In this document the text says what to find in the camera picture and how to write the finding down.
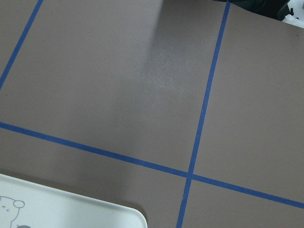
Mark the cream rabbit tray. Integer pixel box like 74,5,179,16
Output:
0,174,148,228

